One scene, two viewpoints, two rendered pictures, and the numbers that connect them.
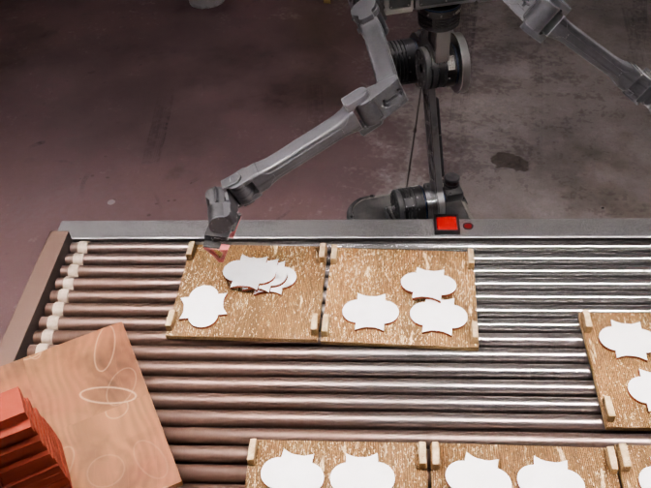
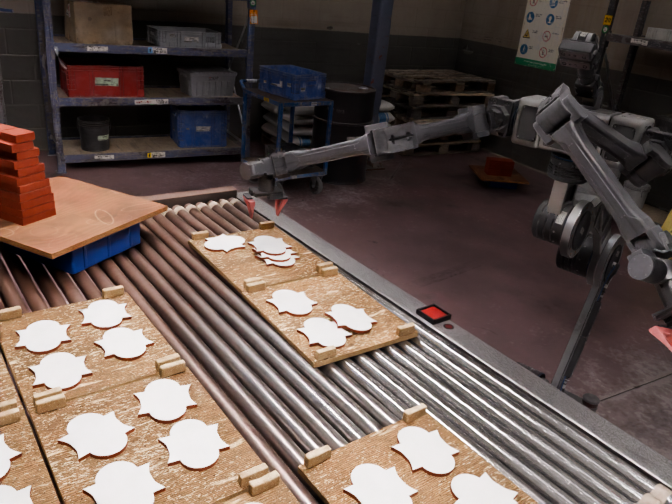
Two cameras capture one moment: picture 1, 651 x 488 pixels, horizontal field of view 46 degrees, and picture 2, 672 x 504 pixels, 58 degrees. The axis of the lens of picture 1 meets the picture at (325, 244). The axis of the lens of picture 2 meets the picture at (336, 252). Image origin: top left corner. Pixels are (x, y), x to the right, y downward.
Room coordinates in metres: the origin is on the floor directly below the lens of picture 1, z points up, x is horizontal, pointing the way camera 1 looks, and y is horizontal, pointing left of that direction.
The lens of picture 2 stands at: (0.31, -1.30, 1.83)
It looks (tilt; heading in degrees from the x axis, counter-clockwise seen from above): 24 degrees down; 45
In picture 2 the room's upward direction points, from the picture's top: 6 degrees clockwise
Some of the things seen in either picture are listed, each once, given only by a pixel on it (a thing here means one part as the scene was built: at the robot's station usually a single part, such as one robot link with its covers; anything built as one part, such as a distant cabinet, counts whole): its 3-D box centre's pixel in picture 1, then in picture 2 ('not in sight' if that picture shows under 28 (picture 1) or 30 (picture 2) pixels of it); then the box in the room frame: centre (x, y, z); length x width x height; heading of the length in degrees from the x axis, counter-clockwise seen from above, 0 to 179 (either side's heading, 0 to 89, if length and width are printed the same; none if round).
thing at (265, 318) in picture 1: (250, 290); (260, 256); (1.47, 0.22, 0.93); 0.41 x 0.35 x 0.02; 83
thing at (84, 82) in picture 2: not in sight; (101, 77); (2.66, 4.30, 0.78); 0.66 x 0.45 x 0.28; 167
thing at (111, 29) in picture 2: not in sight; (98, 21); (2.67, 4.33, 1.26); 0.49 x 0.38 x 0.34; 174
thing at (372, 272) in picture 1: (400, 295); (327, 313); (1.41, -0.20, 0.93); 0.41 x 0.35 x 0.02; 82
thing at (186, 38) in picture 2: not in sight; (184, 37); (3.39, 4.10, 1.16); 0.60 x 0.40 x 0.15; 170
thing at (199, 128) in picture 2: not in sight; (198, 124); (3.55, 4.12, 0.32); 0.50 x 0.41 x 0.37; 164
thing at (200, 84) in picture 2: not in sight; (206, 81); (3.61, 4.06, 0.76); 0.50 x 0.36 x 0.24; 173
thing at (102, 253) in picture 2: not in sight; (73, 233); (0.99, 0.60, 0.97); 0.31 x 0.31 x 0.10; 23
